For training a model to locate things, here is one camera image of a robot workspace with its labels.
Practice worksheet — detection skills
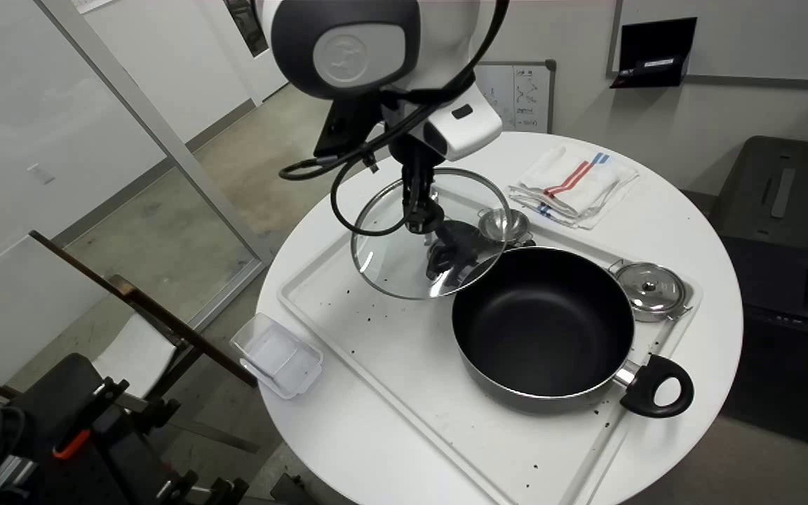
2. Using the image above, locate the dark framed poster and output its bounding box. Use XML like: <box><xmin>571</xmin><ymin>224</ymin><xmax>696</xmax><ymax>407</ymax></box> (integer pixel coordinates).
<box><xmin>221</xmin><ymin>0</ymin><xmax>273</xmax><ymax>56</ymax></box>

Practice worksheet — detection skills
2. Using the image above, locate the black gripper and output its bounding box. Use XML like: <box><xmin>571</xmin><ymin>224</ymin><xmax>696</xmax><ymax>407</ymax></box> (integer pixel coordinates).
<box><xmin>390</xmin><ymin>132</ymin><xmax>447</xmax><ymax>236</ymax></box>

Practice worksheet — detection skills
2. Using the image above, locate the dark green bin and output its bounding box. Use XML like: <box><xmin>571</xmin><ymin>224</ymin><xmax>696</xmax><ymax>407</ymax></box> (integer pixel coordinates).
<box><xmin>711</xmin><ymin>136</ymin><xmax>808</xmax><ymax>255</ymax></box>

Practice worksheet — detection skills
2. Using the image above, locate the white door with glass pane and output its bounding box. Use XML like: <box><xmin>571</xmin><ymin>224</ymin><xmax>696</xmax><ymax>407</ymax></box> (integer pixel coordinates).
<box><xmin>0</xmin><ymin>0</ymin><xmax>275</xmax><ymax>387</ymax></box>

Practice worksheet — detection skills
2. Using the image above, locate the black marker tray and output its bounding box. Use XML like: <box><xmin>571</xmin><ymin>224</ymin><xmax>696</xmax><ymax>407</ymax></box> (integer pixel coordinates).
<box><xmin>610</xmin><ymin>14</ymin><xmax>701</xmax><ymax>93</ymax></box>

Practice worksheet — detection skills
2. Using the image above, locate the small steel measuring cup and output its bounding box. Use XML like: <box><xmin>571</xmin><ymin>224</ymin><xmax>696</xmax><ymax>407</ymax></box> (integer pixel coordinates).
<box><xmin>478</xmin><ymin>209</ymin><xmax>536</xmax><ymax>250</ymax></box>

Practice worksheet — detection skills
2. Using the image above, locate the clear plastic container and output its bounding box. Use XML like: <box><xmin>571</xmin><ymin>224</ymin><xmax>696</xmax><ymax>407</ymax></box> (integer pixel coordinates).
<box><xmin>231</xmin><ymin>314</ymin><xmax>329</xmax><ymax>405</ymax></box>

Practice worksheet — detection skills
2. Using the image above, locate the black equipment stand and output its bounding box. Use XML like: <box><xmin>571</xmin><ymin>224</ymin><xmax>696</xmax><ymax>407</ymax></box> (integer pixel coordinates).
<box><xmin>0</xmin><ymin>231</ymin><xmax>258</xmax><ymax>505</ymax></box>

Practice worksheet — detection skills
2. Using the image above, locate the small leaning whiteboard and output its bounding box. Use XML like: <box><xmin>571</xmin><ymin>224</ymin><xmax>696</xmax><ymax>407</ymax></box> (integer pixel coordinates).
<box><xmin>471</xmin><ymin>59</ymin><xmax>558</xmax><ymax>136</ymax></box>

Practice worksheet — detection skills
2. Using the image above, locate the black plastic ladle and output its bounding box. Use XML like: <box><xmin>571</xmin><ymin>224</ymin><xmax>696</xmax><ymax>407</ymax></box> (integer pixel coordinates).
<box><xmin>425</xmin><ymin>220</ymin><xmax>491</xmax><ymax>289</ymax></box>

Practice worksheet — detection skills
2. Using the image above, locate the round steel cup with knob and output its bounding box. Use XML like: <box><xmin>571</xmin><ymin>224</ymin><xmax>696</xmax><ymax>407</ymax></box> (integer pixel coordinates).
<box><xmin>610</xmin><ymin>261</ymin><xmax>696</xmax><ymax>325</ymax></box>

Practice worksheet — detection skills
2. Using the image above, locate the white striped cloth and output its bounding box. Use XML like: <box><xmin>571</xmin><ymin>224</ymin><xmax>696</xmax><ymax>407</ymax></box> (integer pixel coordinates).
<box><xmin>506</xmin><ymin>146</ymin><xmax>639</xmax><ymax>234</ymax></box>

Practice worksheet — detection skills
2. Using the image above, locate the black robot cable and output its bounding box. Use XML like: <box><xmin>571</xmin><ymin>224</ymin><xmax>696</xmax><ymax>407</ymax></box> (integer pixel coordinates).
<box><xmin>275</xmin><ymin>0</ymin><xmax>515</xmax><ymax>241</ymax></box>

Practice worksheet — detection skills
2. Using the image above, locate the glass lid with black knob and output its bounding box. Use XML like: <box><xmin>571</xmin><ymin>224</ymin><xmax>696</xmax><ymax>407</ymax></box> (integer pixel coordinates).
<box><xmin>349</xmin><ymin>167</ymin><xmax>515</xmax><ymax>304</ymax></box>

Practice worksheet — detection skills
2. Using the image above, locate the white rectangular tray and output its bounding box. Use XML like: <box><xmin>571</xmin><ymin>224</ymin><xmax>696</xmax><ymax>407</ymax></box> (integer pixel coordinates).
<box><xmin>275</xmin><ymin>181</ymin><xmax>708</xmax><ymax>505</ymax></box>

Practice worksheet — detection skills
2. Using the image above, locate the black pot with loop handle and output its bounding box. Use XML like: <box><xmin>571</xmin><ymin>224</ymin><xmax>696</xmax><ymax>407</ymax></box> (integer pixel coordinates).
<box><xmin>450</xmin><ymin>247</ymin><xmax>696</xmax><ymax>422</ymax></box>

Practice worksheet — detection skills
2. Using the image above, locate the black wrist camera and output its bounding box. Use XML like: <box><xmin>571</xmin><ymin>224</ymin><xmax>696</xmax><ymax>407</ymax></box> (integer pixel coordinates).
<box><xmin>314</xmin><ymin>93</ymin><xmax>384</xmax><ymax>161</ymax></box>

